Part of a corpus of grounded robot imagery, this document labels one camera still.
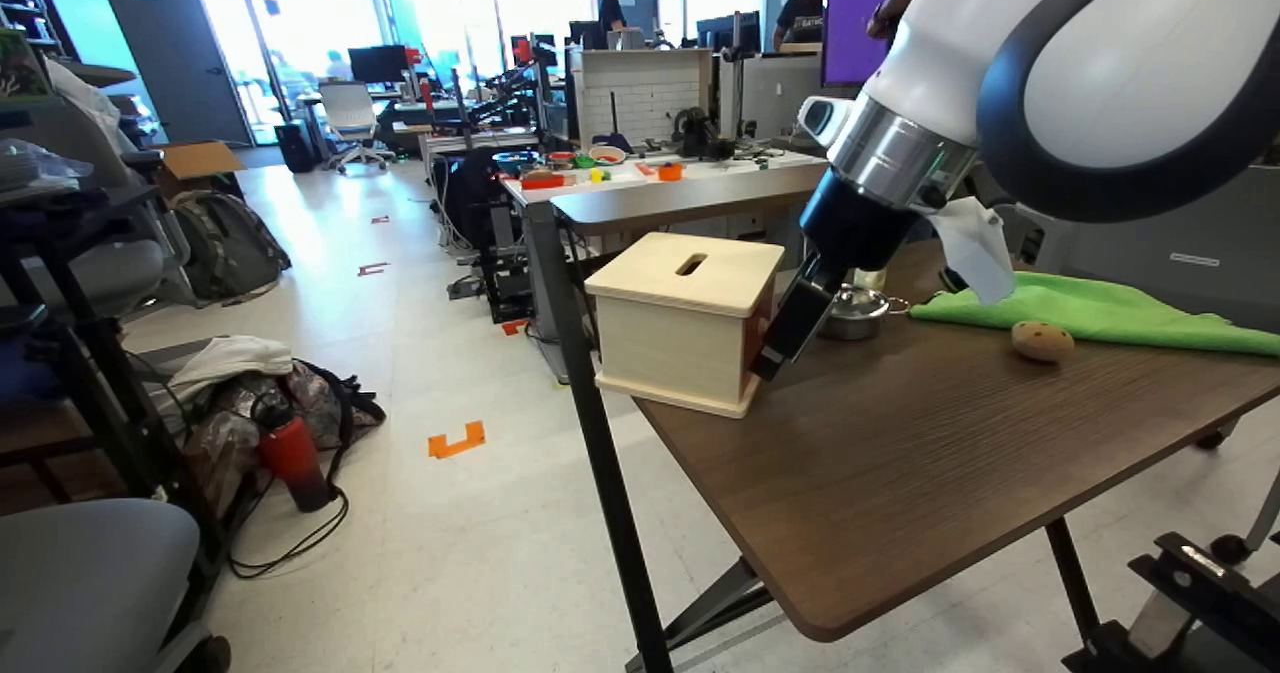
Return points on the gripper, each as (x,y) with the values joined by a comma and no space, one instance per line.
(858,223)

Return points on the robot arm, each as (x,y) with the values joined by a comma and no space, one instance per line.
(1120,73)

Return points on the red-brown drawer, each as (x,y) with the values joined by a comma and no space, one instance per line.
(760,328)

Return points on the wooden box with drawer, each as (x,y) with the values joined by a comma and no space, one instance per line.
(680,333)

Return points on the small metal pot with lid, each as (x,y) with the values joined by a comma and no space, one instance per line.
(852,311)

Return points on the white crumpled paper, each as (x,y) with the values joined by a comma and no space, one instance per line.
(975,243)

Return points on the grey table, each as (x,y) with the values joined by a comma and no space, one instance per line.
(680,198)

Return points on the purple screen monitor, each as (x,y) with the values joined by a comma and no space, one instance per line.
(852,35)

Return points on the orange cup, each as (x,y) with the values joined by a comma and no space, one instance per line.
(670,171)

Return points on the brown cookie toy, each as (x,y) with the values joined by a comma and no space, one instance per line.
(1042,341)

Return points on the white brick panel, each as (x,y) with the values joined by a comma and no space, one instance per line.
(640,98)

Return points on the white bowl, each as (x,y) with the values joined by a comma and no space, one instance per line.
(607,154)

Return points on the green cloth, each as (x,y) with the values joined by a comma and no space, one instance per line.
(1110,311)

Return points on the red tray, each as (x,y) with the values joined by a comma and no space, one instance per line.
(542,181)

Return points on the grey cabinet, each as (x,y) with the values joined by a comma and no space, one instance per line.
(1180,253)

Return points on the blue bowl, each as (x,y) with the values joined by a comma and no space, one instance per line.
(515,162)

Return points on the stand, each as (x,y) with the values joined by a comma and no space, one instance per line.
(1190,593)

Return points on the black monitor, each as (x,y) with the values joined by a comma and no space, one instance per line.
(377,63)

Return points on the white office chair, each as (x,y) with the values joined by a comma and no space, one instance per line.
(352,118)

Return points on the red water bottle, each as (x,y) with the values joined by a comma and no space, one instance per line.
(295,458)

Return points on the grey backpack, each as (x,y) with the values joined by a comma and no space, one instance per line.
(228,245)

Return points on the heap of bags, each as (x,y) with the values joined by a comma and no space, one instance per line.
(235,393)

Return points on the cardboard box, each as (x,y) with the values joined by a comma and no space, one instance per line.
(198,161)

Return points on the grey door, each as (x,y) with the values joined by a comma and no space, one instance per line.
(170,48)

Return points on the black rack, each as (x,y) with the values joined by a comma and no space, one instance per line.
(70,353)

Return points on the grey office chair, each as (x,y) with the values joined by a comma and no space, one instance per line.
(85,583)

